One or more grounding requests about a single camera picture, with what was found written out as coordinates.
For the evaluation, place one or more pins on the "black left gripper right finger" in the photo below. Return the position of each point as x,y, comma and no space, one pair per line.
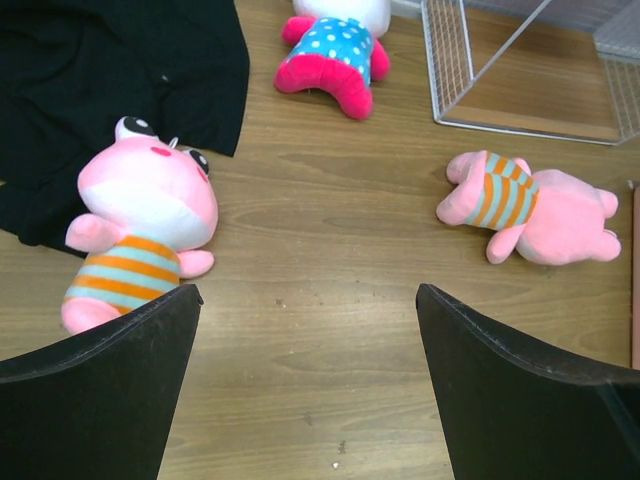
513,407

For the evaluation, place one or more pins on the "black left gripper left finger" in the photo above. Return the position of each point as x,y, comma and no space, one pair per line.
99,404

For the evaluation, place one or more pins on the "white plush blue dress back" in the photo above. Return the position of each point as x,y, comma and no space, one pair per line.
336,48

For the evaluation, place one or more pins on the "pink pig plush striped shirt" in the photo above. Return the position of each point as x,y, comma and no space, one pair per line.
549,217

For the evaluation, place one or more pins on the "pink pig plush left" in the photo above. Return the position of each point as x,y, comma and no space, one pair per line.
151,211

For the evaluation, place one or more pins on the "pink divided organizer tray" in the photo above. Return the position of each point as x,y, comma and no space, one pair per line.
635,275

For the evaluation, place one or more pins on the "black cloth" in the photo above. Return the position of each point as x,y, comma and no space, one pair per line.
71,69

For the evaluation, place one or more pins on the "white wire wooden shelf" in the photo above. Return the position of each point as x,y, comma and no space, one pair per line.
554,69

